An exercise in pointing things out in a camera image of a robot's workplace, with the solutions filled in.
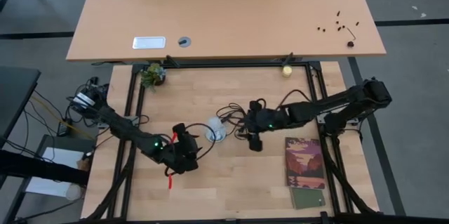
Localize white rectangular tray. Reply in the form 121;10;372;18
132;36;167;50

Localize black aluminium frame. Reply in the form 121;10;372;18
62;59;449;224

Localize grey cart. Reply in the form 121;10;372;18
3;134;96;224

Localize beige wooden desk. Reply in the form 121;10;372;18
65;0;387;62

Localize clear plastic cup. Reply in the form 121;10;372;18
65;183;84;202

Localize black beam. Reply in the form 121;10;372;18
0;149;89;187

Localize black clamp lever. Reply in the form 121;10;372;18
280;52;294;67
164;54;180;68

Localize white lightbulb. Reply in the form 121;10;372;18
207;116;226;136

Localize black floor cable bundle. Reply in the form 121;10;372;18
20;76;106;137

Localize black power adapter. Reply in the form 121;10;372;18
55;118;72;138

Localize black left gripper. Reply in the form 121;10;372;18
161;122;200;176

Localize black side table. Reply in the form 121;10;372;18
0;65;41;147

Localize potted succulent plant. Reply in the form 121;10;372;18
139;62;166;91

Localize white paper sheet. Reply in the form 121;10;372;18
25;146;85;197

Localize green notebook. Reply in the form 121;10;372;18
290;187;327;211

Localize yellow floor cable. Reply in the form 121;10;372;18
29;93;94;139

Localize landscape art book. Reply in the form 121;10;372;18
283;137;326;190

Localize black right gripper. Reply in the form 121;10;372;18
244;100;283;153

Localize black lamp power cable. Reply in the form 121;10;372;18
215;102;250;141

